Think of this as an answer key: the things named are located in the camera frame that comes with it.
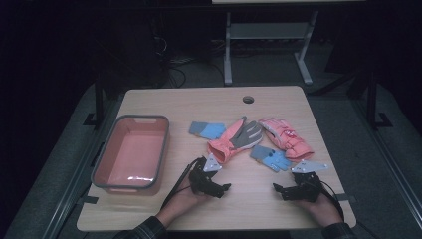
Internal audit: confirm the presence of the right hand-held gripper black cable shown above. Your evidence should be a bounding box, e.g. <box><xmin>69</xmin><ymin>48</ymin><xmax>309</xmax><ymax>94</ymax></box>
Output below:
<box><xmin>317</xmin><ymin>180</ymin><xmax>346</xmax><ymax>223</ymax></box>

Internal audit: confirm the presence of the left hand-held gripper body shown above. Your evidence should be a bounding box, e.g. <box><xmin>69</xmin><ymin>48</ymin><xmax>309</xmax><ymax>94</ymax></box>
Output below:
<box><xmin>188</xmin><ymin>152</ymin><xmax>223</xmax><ymax>196</ymax></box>

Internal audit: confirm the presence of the pink storage basket grey rim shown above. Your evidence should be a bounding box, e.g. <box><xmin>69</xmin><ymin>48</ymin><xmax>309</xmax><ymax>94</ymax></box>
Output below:
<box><xmin>91</xmin><ymin>114</ymin><xmax>170</xmax><ymax>197</ymax></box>

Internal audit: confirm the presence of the pink ski glove grey palm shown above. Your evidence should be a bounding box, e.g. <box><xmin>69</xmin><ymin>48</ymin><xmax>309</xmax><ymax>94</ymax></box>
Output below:
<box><xmin>207</xmin><ymin>116</ymin><xmax>264</xmax><ymax>164</ymax></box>

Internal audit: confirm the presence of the person's left hand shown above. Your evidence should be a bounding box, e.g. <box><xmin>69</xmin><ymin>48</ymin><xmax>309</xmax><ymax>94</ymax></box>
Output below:
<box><xmin>155</xmin><ymin>187</ymin><xmax>213</xmax><ymax>229</ymax></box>

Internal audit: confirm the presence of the metal floor rail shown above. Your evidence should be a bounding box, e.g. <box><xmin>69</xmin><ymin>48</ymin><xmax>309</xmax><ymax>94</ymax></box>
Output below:
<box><xmin>350</xmin><ymin>98</ymin><xmax>422</xmax><ymax>222</ymax></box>
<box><xmin>42</xmin><ymin>96</ymin><xmax>120</xmax><ymax>239</ymax></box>

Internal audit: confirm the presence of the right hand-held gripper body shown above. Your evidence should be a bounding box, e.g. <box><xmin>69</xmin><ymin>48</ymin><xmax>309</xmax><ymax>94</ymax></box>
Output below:
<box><xmin>288</xmin><ymin>159</ymin><xmax>328</xmax><ymax>203</ymax></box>

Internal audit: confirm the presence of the pink ski glove red print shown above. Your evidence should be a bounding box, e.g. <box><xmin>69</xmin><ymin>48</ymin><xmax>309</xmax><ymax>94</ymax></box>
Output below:
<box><xmin>258</xmin><ymin>117</ymin><xmax>315</xmax><ymax>163</ymax></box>

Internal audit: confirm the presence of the black upright stand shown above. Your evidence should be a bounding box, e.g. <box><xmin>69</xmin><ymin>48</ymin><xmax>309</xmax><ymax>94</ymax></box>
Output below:
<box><xmin>83</xmin><ymin>74</ymin><xmax>105</xmax><ymax>127</ymax></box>
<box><xmin>363</xmin><ymin>64</ymin><xmax>394</xmax><ymax>131</ymax></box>

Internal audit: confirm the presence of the small blue grey knit glove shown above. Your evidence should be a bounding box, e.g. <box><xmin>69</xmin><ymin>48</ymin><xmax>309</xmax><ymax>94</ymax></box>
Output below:
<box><xmin>249</xmin><ymin>144</ymin><xmax>293</xmax><ymax>173</ymax></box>
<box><xmin>188</xmin><ymin>120</ymin><xmax>227</xmax><ymax>140</ymax></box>

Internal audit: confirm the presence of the grey metal stand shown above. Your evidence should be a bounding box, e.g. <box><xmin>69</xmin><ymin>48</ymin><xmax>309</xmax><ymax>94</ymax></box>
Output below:
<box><xmin>223</xmin><ymin>9</ymin><xmax>320</xmax><ymax>87</ymax></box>

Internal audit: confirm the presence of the person's right hand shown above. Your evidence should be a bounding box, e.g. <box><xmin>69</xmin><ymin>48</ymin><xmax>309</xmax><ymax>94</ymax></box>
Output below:
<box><xmin>295</xmin><ymin>195</ymin><xmax>344</xmax><ymax>228</ymax></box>

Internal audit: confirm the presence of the bundle of floor cables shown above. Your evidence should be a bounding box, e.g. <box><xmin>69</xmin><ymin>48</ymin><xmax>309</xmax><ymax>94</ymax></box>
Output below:
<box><xmin>150</xmin><ymin>34</ymin><xmax>227</xmax><ymax>89</ymax></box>

